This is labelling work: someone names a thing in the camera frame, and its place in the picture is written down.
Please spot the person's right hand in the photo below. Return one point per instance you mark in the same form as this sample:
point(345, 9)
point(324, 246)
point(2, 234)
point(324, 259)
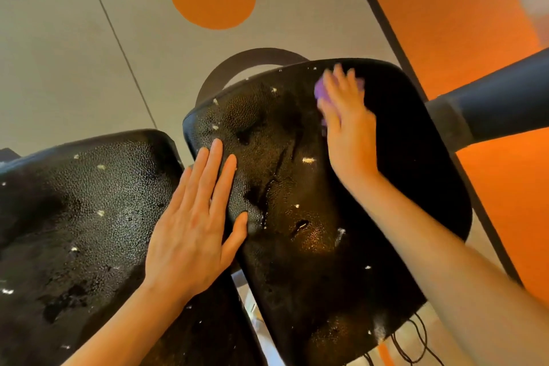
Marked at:
point(354, 138)

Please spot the person's left hand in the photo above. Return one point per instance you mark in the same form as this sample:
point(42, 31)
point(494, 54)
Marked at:
point(188, 241)

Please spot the person's left little finger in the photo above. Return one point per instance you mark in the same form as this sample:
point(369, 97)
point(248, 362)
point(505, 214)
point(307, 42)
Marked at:
point(178, 192)

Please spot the person's left thumb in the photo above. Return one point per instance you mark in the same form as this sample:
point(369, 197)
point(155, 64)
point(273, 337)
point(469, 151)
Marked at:
point(235, 236)

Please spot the person's left middle finger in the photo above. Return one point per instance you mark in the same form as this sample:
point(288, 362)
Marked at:
point(208, 177)

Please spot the person's right thumb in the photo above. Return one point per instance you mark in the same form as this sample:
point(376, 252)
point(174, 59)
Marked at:
point(330, 117)

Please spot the purple cleaning sponge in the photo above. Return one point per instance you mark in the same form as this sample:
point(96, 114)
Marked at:
point(319, 90)

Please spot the person's right forearm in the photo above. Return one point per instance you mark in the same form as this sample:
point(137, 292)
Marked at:
point(446, 275)

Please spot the person's left forearm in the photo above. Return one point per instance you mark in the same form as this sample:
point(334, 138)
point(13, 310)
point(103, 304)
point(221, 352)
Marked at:
point(128, 331)

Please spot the black textured chair seat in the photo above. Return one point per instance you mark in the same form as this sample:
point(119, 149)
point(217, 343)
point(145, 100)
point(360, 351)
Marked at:
point(64, 215)
point(300, 215)

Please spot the black cylindrical pole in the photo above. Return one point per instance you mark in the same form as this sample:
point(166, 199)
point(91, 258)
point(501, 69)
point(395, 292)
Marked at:
point(493, 99)

